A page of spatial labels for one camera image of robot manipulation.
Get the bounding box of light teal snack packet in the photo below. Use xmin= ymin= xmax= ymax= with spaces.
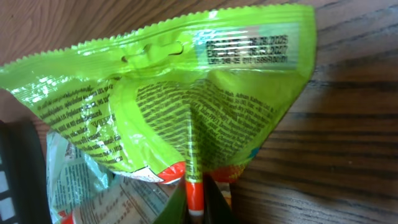
xmin=46 ymin=131 xmax=176 ymax=224

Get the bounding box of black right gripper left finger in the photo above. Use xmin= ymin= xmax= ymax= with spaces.
xmin=153 ymin=179 xmax=188 ymax=224

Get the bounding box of green snack bag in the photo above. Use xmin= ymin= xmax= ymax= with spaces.
xmin=1 ymin=4 xmax=317 ymax=215

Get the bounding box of grey plastic mesh basket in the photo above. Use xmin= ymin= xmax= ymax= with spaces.
xmin=1 ymin=120 xmax=52 ymax=224

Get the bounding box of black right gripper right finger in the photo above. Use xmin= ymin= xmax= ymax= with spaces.
xmin=203 ymin=175 xmax=239 ymax=224

